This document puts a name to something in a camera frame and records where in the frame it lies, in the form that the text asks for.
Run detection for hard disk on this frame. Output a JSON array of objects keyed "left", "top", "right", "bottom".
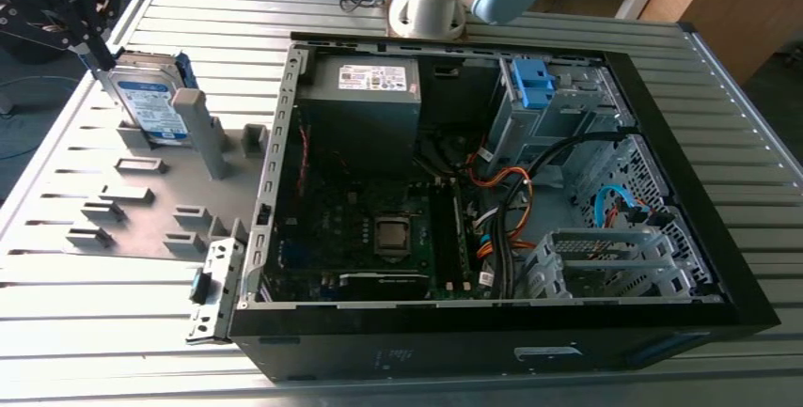
[{"left": 73, "top": 44, "right": 201, "bottom": 149}]

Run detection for silver disk bay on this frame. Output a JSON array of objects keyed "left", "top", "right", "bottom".
[{"left": 518, "top": 226, "right": 697, "bottom": 301}]

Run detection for black office chair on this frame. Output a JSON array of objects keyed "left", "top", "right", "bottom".
[{"left": 0, "top": 30, "right": 70, "bottom": 65}]

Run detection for grey parts rack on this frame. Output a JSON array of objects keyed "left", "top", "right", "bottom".
[{"left": 58, "top": 86, "right": 277, "bottom": 262}]

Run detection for grey power supply unit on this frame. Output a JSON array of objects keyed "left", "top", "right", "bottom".
[{"left": 297, "top": 55, "right": 422, "bottom": 180}]

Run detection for green motherboard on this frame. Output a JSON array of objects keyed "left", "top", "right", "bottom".
[{"left": 262, "top": 176, "right": 496, "bottom": 303}]

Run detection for CPU socket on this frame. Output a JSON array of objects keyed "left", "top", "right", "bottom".
[{"left": 372, "top": 211, "right": 414, "bottom": 262}]

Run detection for blue drive cage latch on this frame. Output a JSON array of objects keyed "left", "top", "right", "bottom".
[
  {"left": 510, "top": 57, "right": 558, "bottom": 91},
  {"left": 520, "top": 86, "right": 557, "bottom": 109}
]

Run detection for black graphics card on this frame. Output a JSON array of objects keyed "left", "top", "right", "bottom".
[{"left": 337, "top": 271, "right": 432, "bottom": 300}]

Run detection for black RAM slot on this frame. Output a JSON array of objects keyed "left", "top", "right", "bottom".
[
  {"left": 432, "top": 180, "right": 456, "bottom": 290},
  {"left": 449, "top": 180, "right": 473, "bottom": 290}
]

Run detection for grey metal drive cage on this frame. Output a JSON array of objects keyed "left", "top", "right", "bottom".
[{"left": 485, "top": 56, "right": 634, "bottom": 176}]

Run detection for black open PC case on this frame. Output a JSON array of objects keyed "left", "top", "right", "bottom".
[{"left": 225, "top": 30, "right": 781, "bottom": 384}]

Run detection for wooden cabinet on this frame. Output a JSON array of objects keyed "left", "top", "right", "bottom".
[{"left": 638, "top": 0, "right": 803, "bottom": 86}]

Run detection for pale grey floor cable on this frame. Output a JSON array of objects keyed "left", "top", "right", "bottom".
[{"left": 0, "top": 75, "right": 82, "bottom": 93}]

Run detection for blue floor cable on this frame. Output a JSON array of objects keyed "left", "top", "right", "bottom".
[{"left": 0, "top": 141, "right": 38, "bottom": 162}]

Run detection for thin red wire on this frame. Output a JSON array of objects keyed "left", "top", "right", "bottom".
[{"left": 294, "top": 123, "right": 313, "bottom": 195}]

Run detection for silver expansion slot bracket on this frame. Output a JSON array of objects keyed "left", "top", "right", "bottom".
[{"left": 184, "top": 236, "right": 246, "bottom": 346}]

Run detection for blue bracket latch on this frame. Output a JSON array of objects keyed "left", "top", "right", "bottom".
[{"left": 188, "top": 267, "right": 214, "bottom": 305}]

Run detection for orange yellow power wires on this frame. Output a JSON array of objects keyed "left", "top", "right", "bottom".
[{"left": 466, "top": 146, "right": 534, "bottom": 262}]

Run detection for blue data wire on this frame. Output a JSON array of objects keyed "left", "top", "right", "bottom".
[{"left": 592, "top": 184, "right": 634, "bottom": 229}]

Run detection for black wire connector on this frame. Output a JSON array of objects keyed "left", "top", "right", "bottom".
[{"left": 625, "top": 204, "right": 673, "bottom": 228}]

